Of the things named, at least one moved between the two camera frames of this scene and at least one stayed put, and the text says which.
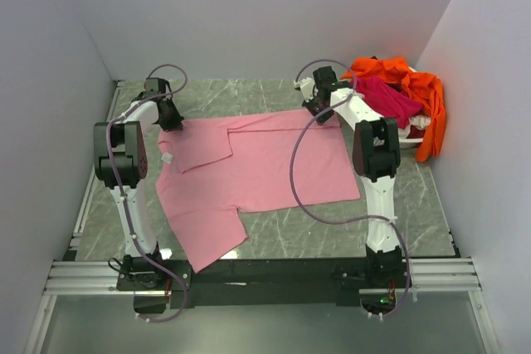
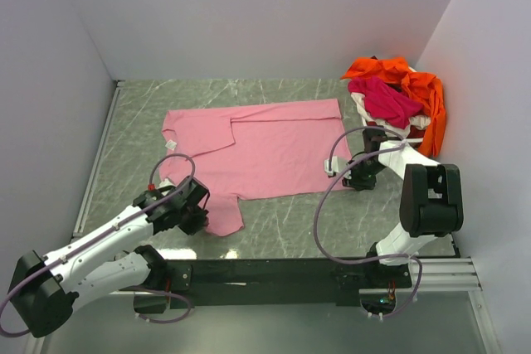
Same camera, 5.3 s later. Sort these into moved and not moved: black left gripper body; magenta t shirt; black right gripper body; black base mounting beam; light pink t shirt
Moved: black right gripper body; light pink t shirt; black left gripper body
Not moved: magenta t shirt; black base mounting beam
